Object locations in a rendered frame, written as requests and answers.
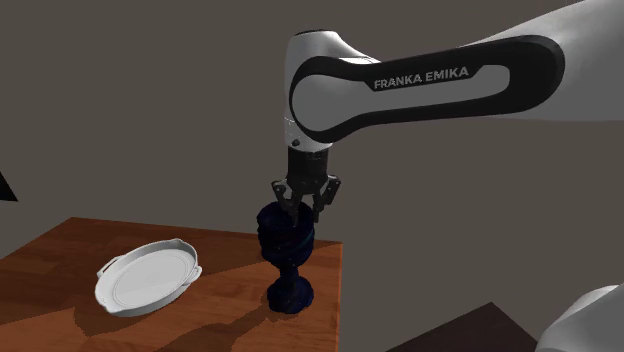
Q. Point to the dark blue goblet vase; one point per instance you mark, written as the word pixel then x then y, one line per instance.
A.
pixel 287 258

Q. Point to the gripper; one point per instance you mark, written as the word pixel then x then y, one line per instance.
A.
pixel 307 170

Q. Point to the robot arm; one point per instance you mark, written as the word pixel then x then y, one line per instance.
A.
pixel 341 97

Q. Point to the brown wooden table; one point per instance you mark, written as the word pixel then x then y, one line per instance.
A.
pixel 229 302

